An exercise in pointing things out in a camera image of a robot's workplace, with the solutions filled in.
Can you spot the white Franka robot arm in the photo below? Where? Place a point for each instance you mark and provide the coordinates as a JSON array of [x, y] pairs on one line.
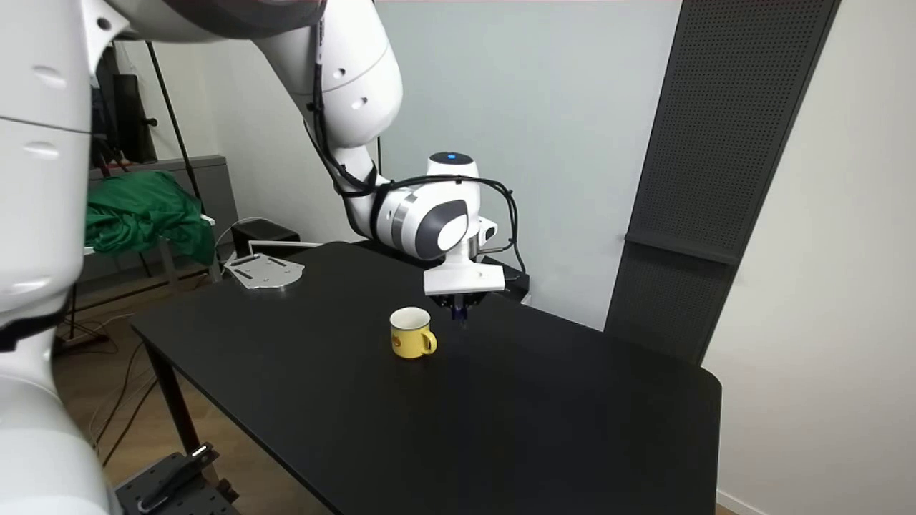
[[46, 189]]

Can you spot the yellow enamel mug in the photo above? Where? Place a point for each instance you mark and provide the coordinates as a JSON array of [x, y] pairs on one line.
[[410, 338]]

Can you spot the green cloth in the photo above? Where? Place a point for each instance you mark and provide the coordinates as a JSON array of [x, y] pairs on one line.
[[144, 217]]

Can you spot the black box with white stripe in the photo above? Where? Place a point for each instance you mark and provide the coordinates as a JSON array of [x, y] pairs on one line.
[[264, 236]]

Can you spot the light grey partition board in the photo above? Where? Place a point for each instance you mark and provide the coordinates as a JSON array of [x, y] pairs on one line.
[[575, 144]]

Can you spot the white paper sheets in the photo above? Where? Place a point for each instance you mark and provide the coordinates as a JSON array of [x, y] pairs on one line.
[[264, 270]]

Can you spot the small black box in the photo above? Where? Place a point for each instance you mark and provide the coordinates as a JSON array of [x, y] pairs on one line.
[[516, 282]]

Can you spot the black slanted pole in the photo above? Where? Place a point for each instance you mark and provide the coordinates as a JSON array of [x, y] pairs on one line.
[[174, 116]]

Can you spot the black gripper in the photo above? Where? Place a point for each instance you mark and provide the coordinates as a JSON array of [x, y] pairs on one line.
[[466, 297]]

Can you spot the black table leg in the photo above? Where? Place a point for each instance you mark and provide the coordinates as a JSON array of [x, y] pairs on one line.
[[175, 395]]

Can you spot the dark perforated wall panel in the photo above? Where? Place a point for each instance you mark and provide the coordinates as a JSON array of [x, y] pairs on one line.
[[705, 180]]

